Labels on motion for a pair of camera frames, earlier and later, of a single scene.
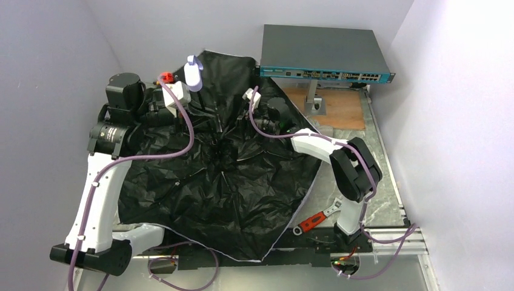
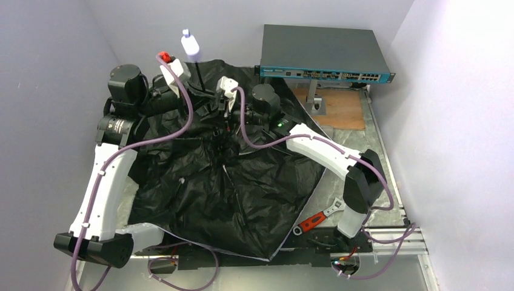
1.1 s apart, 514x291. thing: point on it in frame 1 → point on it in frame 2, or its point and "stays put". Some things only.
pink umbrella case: (326, 131) stays put
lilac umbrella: (207, 172) stays put
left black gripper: (186, 107) → (198, 99)
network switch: (321, 54) stays put
